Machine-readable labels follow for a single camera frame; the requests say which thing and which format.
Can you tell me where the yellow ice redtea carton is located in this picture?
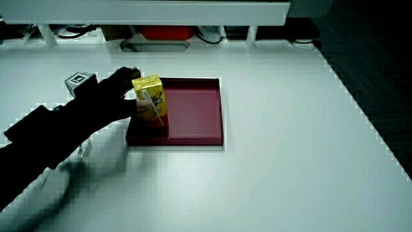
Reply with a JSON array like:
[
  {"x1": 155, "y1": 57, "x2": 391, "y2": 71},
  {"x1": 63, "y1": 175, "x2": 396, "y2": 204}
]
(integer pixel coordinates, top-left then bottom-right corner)
[{"x1": 131, "y1": 74, "x2": 170, "y2": 139}]

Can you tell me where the brown cardboard box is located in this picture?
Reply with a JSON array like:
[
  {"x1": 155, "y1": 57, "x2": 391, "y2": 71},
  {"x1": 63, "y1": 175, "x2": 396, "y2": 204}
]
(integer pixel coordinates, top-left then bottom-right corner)
[{"x1": 102, "y1": 25, "x2": 133, "y2": 42}]

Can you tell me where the grey cable slot cover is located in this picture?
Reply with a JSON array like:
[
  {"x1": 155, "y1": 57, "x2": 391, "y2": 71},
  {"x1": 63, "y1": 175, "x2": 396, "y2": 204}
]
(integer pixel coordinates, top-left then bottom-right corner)
[{"x1": 119, "y1": 39, "x2": 191, "y2": 53}]

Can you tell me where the red box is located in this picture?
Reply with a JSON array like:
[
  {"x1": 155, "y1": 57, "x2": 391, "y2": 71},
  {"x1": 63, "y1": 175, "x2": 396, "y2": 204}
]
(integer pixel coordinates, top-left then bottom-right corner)
[{"x1": 138, "y1": 25, "x2": 196, "y2": 41}]

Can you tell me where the white desk shelf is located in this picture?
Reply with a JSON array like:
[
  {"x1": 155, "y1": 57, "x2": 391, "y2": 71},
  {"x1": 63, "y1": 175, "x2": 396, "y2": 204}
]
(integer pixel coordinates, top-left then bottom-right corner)
[{"x1": 0, "y1": 0, "x2": 291, "y2": 48}]

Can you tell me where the person's left hand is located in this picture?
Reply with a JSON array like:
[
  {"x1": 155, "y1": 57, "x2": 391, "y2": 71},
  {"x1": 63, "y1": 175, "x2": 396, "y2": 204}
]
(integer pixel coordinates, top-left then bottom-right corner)
[{"x1": 64, "y1": 66, "x2": 153, "y2": 133}]

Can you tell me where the clear plastic bag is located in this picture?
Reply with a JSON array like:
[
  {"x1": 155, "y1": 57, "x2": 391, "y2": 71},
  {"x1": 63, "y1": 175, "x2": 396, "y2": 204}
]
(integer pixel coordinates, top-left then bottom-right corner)
[{"x1": 196, "y1": 25, "x2": 227, "y2": 40}]

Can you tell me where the black cable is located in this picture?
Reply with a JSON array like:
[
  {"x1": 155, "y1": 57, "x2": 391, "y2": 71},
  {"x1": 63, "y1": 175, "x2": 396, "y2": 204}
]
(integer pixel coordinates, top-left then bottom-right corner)
[
  {"x1": 290, "y1": 37, "x2": 319, "y2": 45},
  {"x1": 195, "y1": 32, "x2": 225, "y2": 46},
  {"x1": 57, "y1": 24, "x2": 99, "y2": 40}
]

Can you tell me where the red tray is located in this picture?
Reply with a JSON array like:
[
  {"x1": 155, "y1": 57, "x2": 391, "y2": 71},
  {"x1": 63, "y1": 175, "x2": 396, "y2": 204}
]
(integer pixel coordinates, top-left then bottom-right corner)
[{"x1": 125, "y1": 77, "x2": 225, "y2": 147}]

